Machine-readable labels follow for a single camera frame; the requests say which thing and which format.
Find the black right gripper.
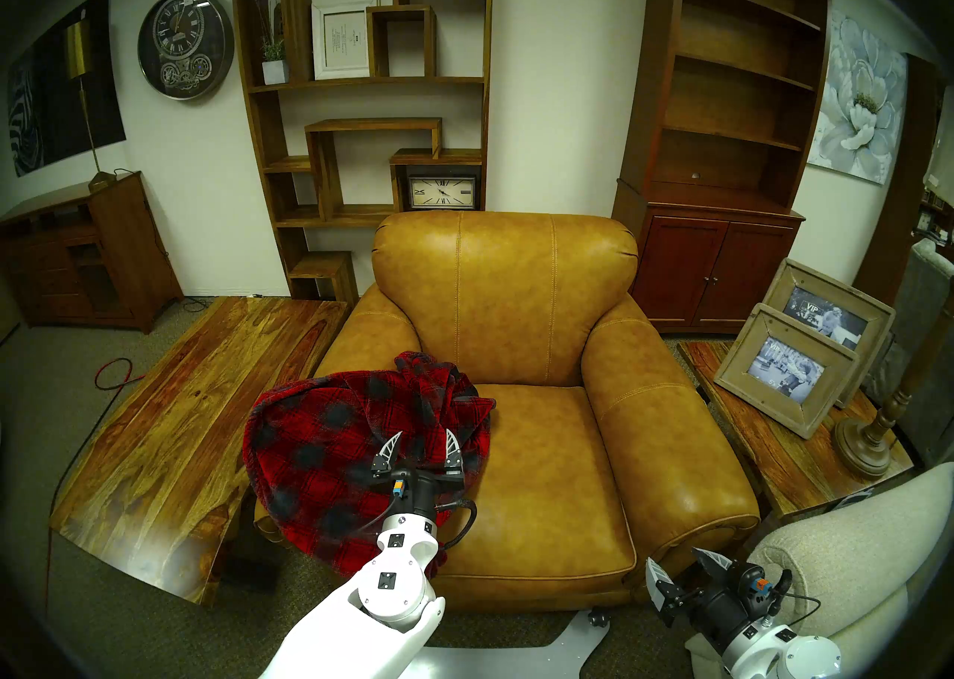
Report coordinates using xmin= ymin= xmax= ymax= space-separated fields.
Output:
xmin=645 ymin=547 xmax=776 ymax=652

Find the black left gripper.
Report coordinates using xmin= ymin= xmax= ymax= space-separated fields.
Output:
xmin=369 ymin=428 xmax=467 ymax=523

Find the red plaid fleece blanket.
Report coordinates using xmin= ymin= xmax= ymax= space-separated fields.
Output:
xmin=242 ymin=351 xmax=496 ymax=578

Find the beige fabric sofa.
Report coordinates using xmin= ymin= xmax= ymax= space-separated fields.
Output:
xmin=686 ymin=461 xmax=954 ymax=679

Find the rustic wooden side table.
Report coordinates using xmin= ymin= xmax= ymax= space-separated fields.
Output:
xmin=677 ymin=340 xmax=916 ymax=518

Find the tan leather armchair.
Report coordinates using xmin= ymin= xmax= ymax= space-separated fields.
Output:
xmin=253 ymin=209 xmax=761 ymax=611

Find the turned wooden lamp base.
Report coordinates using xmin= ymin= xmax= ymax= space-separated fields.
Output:
xmin=833 ymin=290 xmax=954 ymax=479

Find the glossy wooden coffee table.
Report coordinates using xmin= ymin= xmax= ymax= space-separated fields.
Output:
xmin=48 ymin=296 xmax=351 ymax=607

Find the rectangular mantel clock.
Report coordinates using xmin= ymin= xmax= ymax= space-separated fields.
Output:
xmin=408 ymin=176 xmax=478 ymax=211

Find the dark cherry hutch bookcase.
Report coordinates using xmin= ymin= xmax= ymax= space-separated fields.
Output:
xmin=613 ymin=0 xmax=837 ymax=334

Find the open wooden box bookshelf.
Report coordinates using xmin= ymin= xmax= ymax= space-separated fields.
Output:
xmin=231 ymin=0 xmax=494 ymax=307

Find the dark wood sideboard cabinet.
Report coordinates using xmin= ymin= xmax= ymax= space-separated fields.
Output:
xmin=0 ymin=171 xmax=183 ymax=334

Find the grey upholstered chair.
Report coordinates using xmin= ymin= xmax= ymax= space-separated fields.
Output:
xmin=868 ymin=238 xmax=954 ymax=466

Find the small potted plant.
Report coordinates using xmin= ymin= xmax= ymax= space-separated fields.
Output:
xmin=253 ymin=0 xmax=290 ymax=86

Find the white framed certificate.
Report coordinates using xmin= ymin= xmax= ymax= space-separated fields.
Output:
xmin=311 ymin=1 xmax=381 ymax=81

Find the white flower canvas painting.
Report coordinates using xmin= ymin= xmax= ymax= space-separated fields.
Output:
xmin=807 ymin=10 xmax=909 ymax=185

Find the gold shade table lamp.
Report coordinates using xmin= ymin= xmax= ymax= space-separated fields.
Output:
xmin=63 ymin=18 xmax=118 ymax=192

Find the thin left cable orange plug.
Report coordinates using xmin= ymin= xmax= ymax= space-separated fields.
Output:
xmin=358 ymin=480 xmax=411 ymax=537

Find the thin cable orange plug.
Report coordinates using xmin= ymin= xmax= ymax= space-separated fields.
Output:
xmin=358 ymin=480 xmax=411 ymax=537
xmin=753 ymin=577 xmax=821 ymax=630

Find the thin right cable orange plug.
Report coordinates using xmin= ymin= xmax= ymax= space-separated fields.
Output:
xmin=753 ymin=577 xmax=821 ymax=630

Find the thick black left wrist cable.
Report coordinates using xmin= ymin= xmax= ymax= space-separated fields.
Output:
xmin=436 ymin=499 xmax=478 ymax=553

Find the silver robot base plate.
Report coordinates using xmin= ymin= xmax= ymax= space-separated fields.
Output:
xmin=402 ymin=607 xmax=610 ymax=679

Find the small rustic picture frame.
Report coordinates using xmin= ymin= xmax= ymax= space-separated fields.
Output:
xmin=713 ymin=303 xmax=859 ymax=440

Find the large rustic picture frame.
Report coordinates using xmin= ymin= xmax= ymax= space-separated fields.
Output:
xmin=762 ymin=258 xmax=897 ymax=410

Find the red floor cable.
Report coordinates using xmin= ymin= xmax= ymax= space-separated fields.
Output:
xmin=95 ymin=357 xmax=150 ymax=391

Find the round black wall clock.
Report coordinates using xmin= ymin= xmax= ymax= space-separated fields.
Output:
xmin=137 ymin=0 xmax=235 ymax=101

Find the dark zebra wall painting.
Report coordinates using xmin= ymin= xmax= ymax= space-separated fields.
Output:
xmin=6 ymin=0 xmax=127 ymax=177

